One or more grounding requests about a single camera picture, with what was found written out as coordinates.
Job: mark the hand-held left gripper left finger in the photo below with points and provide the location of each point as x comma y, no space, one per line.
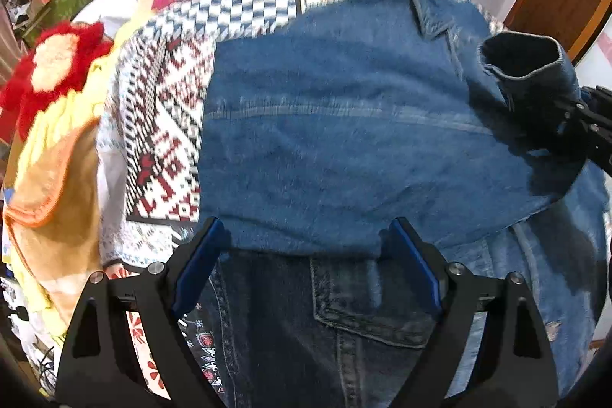
198,264

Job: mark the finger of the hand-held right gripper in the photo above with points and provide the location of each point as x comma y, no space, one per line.
572,115

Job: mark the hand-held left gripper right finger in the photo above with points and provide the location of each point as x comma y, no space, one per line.
416,264

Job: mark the blue denim jacket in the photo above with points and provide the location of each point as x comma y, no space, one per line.
334,140

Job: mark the dark blue jeans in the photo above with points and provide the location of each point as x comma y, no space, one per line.
287,341

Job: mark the light blue ripped jeans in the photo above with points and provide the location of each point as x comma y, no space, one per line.
535,283

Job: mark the patchwork patterned blanket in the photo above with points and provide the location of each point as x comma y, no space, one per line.
167,102

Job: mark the yellow orange fleece blanket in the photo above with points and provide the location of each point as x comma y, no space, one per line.
52,178

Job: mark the red plush toy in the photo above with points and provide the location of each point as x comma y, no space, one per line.
19,97

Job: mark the green patterned box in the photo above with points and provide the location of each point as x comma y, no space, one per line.
67,9

